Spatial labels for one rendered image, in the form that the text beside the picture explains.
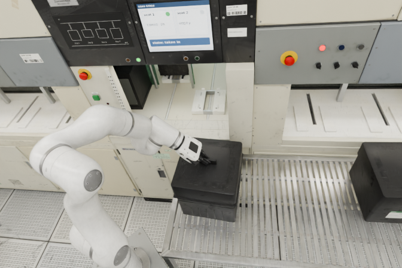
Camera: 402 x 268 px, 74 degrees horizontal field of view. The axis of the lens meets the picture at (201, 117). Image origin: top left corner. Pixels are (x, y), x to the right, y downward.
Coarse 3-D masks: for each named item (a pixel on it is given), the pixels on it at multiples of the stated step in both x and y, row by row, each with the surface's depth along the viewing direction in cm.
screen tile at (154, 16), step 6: (144, 12) 104; (150, 12) 104; (156, 12) 104; (162, 12) 103; (144, 18) 106; (150, 18) 106; (156, 18) 105; (162, 18) 105; (168, 18) 105; (168, 24) 107; (174, 24) 106; (150, 30) 110; (156, 30) 109; (162, 30) 109; (168, 30) 109; (174, 30) 108; (150, 36) 112
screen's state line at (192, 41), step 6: (150, 42) 114; (156, 42) 114; (162, 42) 113; (168, 42) 113; (174, 42) 113; (180, 42) 112; (186, 42) 112; (192, 42) 112; (198, 42) 111; (204, 42) 111
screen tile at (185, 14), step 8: (200, 8) 100; (176, 16) 104; (184, 16) 103; (192, 16) 103; (200, 16) 103; (200, 24) 105; (184, 32) 109; (192, 32) 108; (200, 32) 108; (208, 32) 107
